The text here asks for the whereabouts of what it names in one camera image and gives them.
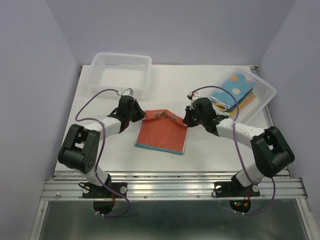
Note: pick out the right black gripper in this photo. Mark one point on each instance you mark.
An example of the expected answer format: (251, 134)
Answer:
(186, 120)

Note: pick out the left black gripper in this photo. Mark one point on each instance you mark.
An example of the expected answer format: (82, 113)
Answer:
(141, 114)

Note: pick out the red white towel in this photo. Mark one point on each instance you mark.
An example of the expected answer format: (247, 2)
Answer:
(162, 130)

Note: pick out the yellow grey towel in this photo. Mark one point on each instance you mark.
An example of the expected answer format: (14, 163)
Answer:
(233, 112)

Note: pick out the light blue patterned towel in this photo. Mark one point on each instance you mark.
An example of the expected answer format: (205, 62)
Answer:
(239, 85)

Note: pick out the orange polka dot towel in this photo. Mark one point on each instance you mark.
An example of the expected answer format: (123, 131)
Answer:
(247, 100)

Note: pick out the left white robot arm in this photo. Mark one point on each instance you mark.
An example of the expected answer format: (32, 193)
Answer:
(79, 150)

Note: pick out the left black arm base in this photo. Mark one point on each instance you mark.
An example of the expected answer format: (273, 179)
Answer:
(104, 201)

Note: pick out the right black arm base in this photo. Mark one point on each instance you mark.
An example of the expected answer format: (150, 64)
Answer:
(239, 196)

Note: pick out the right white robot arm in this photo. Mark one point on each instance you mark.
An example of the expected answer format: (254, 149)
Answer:
(271, 151)

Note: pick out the white basket with towels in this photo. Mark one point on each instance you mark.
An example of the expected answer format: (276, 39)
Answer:
(119, 71)

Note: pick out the empty white basket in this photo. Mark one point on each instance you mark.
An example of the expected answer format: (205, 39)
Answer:
(263, 91)

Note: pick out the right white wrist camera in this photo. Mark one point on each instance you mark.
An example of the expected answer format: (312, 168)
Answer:
(193, 96)

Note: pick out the aluminium frame rail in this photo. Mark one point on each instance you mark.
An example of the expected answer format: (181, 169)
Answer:
(176, 186)

